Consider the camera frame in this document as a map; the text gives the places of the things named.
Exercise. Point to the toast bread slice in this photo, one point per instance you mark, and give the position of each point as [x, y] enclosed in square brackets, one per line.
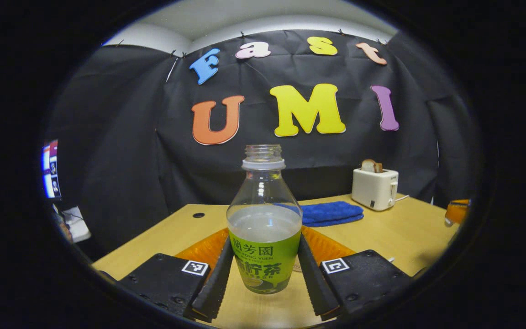
[371, 166]

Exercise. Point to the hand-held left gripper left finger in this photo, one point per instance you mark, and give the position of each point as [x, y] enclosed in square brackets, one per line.
[215, 288]

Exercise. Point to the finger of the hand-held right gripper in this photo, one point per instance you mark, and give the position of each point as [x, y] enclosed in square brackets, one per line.
[457, 211]

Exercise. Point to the white toaster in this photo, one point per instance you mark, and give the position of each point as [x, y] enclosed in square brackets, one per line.
[375, 189]

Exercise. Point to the computer monitor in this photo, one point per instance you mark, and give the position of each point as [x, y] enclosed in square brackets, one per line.
[51, 169]

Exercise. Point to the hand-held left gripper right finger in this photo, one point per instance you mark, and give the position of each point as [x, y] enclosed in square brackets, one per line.
[318, 288]

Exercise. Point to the black backdrop cloth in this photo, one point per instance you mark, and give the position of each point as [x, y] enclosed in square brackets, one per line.
[130, 137]

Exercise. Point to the white side table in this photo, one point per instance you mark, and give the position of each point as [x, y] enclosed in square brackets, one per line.
[78, 226]

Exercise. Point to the blue folded towel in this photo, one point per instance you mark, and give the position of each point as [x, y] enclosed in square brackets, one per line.
[336, 214]

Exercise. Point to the green label water bottle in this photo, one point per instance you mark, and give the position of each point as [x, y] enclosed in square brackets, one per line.
[263, 256]

